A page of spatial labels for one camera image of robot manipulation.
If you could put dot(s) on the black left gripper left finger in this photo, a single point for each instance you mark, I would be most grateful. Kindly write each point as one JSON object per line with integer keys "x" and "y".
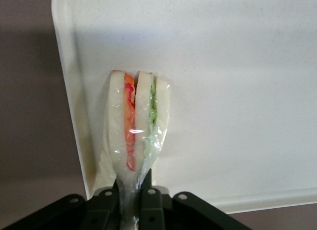
{"x": 102, "y": 207}

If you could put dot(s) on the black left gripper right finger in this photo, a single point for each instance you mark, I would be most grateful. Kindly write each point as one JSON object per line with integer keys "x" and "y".
{"x": 151, "y": 202}

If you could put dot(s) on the plastic-wrapped triangle sandwich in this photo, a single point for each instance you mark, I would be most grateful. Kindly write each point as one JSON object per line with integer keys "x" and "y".
{"x": 121, "y": 121}

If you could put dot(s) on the beige rectangular serving tray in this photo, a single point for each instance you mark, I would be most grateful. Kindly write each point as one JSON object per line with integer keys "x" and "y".
{"x": 223, "y": 104}

